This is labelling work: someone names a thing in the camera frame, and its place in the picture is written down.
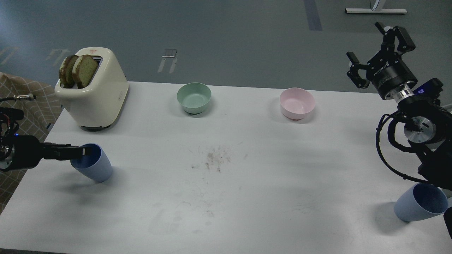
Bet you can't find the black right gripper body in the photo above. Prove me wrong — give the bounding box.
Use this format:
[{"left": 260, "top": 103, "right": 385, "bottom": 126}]
[{"left": 367, "top": 52, "right": 418, "bottom": 100}]

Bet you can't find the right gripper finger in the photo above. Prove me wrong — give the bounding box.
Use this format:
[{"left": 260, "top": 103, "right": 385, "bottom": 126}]
[
  {"left": 374, "top": 22, "right": 416, "bottom": 56},
  {"left": 346, "top": 52, "right": 372, "bottom": 89}
]

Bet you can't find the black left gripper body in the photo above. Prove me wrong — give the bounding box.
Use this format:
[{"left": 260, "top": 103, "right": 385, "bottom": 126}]
[{"left": 7, "top": 135, "right": 43, "bottom": 169}]

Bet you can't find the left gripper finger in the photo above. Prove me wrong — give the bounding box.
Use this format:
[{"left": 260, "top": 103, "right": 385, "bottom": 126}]
[{"left": 42, "top": 143, "right": 93, "bottom": 161}]

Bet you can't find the blue cup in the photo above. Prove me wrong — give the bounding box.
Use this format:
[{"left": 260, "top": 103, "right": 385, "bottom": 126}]
[
  {"left": 70, "top": 143, "right": 113, "bottom": 183},
  {"left": 394, "top": 183, "right": 448, "bottom": 222}
]

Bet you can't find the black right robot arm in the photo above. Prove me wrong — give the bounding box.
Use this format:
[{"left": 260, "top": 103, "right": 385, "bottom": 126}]
[{"left": 346, "top": 22, "right": 451, "bottom": 234}]

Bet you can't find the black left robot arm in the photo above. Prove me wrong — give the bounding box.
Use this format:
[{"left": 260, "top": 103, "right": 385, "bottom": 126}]
[{"left": 0, "top": 107, "right": 94, "bottom": 172}]

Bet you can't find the white desk leg base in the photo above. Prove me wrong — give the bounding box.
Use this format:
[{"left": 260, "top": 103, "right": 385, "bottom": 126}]
[{"left": 344, "top": 0, "right": 408, "bottom": 15}]

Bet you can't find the pink bowl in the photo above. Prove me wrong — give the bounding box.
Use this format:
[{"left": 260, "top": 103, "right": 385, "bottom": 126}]
[{"left": 279, "top": 88, "right": 316, "bottom": 120}]

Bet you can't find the toast slice left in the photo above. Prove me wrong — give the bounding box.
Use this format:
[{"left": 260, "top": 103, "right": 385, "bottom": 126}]
[{"left": 59, "top": 55, "right": 79, "bottom": 89}]

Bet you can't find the toast slice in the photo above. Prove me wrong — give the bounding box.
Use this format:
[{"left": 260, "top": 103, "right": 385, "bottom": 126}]
[
  {"left": 59, "top": 55, "right": 79, "bottom": 89},
  {"left": 72, "top": 54, "right": 99, "bottom": 89}
]

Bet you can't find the cream toaster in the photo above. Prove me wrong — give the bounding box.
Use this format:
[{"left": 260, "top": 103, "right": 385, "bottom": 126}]
[{"left": 55, "top": 47, "right": 129, "bottom": 131}]

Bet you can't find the toast slice right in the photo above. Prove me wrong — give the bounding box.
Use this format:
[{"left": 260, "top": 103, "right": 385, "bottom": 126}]
[{"left": 72, "top": 54, "right": 99, "bottom": 89}]

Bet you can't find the green bowl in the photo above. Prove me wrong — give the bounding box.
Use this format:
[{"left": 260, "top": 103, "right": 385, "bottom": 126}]
[{"left": 177, "top": 83, "right": 212, "bottom": 114}]

